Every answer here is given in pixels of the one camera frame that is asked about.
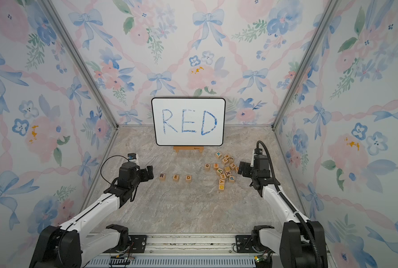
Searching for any wooden block letter R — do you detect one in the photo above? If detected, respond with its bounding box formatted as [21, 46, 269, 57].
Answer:
[159, 173, 166, 182]

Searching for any wooden block letter E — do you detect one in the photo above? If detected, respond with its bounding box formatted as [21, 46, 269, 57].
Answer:
[173, 174, 180, 182]

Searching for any wooden block letter D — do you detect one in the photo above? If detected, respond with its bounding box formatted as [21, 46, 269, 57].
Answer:
[185, 175, 192, 183]

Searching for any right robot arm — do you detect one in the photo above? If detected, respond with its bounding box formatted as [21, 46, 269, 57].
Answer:
[238, 161, 328, 268]

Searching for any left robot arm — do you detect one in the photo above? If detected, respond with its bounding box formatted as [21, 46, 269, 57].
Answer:
[29, 162, 154, 268]

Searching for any wooden block letter Y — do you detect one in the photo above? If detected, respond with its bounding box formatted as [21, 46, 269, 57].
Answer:
[218, 179, 225, 192]

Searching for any small wooden easel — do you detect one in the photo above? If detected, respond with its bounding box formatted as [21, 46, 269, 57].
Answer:
[173, 146, 204, 153]

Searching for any white dry-erase board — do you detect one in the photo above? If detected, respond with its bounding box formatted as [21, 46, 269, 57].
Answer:
[151, 97, 226, 146]

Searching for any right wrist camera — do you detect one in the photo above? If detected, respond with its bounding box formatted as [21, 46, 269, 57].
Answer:
[253, 148, 271, 178]

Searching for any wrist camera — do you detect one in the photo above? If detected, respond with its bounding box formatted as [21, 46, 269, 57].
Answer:
[253, 148, 271, 178]
[118, 153, 139, 188]

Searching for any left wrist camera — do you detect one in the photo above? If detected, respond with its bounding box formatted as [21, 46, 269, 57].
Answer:
[118, 153, 139, 188]

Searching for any black corrugated cable conduit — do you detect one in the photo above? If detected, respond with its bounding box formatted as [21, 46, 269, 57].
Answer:
[255, 140, 322, 268]

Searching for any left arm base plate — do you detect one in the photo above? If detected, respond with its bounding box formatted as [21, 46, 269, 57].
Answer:
[105, 234, 147, 253]

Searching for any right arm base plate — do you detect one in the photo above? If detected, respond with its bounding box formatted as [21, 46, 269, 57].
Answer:
[235, 232, 282, 255]

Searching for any aluminium mounting rail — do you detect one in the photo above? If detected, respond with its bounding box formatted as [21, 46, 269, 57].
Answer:
[49, 232, 334, 268]

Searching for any left aluminium corner post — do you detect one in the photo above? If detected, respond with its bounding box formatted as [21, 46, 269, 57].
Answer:
[38, 0, 118, 129]

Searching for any aluminium corner post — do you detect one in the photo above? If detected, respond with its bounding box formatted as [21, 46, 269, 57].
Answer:
[272, 0, 339, 131]
[38, 0, 118, 129]

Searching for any right aluminium corner post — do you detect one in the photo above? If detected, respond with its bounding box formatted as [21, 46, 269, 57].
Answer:
[272, 0, 339, 131]

